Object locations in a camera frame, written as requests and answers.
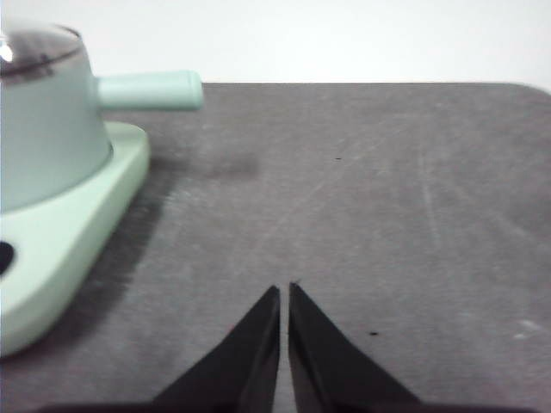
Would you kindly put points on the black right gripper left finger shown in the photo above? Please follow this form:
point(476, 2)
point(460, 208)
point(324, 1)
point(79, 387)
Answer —
point(241, 370)

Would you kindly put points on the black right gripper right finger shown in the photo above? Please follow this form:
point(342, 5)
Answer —
point(327, 370)

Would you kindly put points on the glass lid with green knob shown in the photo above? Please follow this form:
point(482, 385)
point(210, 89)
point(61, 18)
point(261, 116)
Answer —
point(39, 47)

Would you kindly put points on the green breakfast machine base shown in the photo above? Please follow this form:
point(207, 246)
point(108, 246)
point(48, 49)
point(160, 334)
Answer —
point(56, 258)

